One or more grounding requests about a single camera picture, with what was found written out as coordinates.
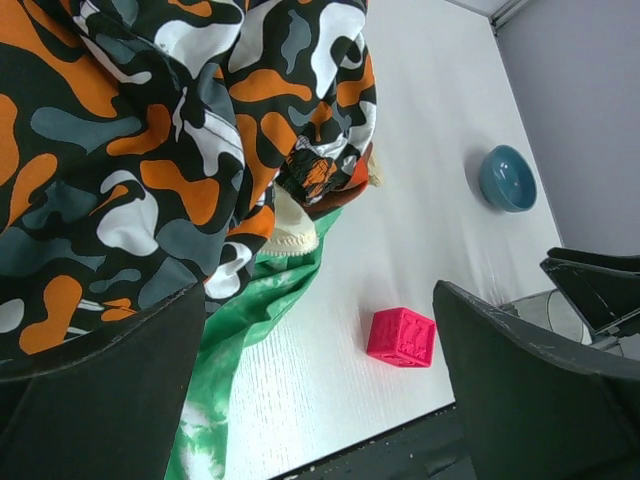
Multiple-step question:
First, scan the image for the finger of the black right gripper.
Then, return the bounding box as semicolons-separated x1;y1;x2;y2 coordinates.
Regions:
540;248;639;356

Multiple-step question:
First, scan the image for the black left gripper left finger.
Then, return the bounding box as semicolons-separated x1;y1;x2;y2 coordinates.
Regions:
1;285;205;479

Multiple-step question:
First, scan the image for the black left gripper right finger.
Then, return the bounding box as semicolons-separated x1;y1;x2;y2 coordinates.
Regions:
433;281;639;479

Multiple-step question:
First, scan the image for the cream white cloth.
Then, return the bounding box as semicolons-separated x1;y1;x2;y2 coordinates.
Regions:
260;151;383;257

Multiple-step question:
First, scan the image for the orange grey camouflage cloth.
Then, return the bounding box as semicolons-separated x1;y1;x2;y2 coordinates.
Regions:
1;1;376;362

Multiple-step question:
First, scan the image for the green tie-dye cloth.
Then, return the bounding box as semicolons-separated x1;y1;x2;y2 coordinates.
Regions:
165;208;342;480

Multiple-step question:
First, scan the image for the red orange camouflage cloth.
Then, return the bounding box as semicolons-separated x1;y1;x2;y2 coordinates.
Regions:
304;144;373;216

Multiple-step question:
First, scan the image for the clear glass cup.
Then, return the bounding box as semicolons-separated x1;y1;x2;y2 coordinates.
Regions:
500;289;592;345

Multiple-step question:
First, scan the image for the blue ceramic bowl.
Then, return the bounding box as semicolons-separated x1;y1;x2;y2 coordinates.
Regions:
478;145;537;213

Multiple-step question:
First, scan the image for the pink cube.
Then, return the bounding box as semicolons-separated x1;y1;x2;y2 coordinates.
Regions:
366;308;437;368

